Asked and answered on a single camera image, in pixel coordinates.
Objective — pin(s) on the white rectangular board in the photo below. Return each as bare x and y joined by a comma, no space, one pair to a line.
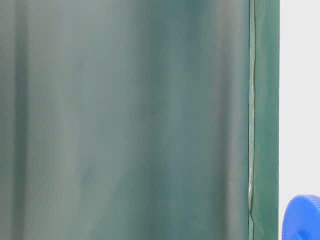
299,123

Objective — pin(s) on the large blue gear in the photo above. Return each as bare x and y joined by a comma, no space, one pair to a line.
302,219

